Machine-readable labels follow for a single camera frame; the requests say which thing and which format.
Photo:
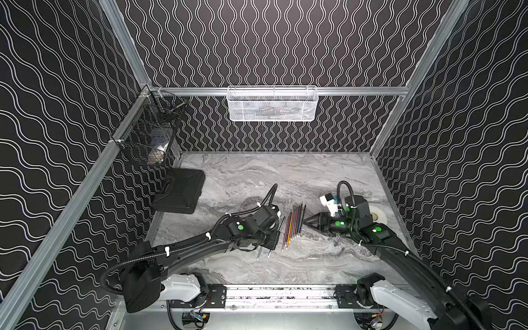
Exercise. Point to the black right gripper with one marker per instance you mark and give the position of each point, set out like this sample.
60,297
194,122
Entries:
322,223

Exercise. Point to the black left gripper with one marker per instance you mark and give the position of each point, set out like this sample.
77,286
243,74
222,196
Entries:
269,238

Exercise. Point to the black pencil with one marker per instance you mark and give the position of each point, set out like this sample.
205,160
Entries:
302,218

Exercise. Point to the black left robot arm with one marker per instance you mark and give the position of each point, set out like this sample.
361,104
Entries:
153,274

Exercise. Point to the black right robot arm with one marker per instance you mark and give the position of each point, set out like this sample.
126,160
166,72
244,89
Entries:
437,306

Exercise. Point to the white tape roll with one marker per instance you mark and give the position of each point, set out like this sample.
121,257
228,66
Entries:
378,215

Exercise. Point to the black plastic case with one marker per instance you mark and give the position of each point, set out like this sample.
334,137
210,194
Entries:
180,192

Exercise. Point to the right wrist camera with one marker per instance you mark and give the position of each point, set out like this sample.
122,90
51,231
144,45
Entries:
331,202

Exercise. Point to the white wire basket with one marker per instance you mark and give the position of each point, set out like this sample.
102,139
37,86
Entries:
272,108

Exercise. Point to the black wire basket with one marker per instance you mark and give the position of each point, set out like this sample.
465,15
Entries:
150,140

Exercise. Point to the aluminium corner post right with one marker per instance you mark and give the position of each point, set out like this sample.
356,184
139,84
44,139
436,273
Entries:
443,31

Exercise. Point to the aluminium corner post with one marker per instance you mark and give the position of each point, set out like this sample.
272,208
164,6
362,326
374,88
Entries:
122,34
443,31

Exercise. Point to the aluminium back rail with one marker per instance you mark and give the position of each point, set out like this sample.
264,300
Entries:
272,90

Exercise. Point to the aluminium left side rail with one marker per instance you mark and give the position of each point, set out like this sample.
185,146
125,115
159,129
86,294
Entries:
19,297

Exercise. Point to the aluminium corner post left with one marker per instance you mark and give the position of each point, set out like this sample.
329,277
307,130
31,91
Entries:
122,34

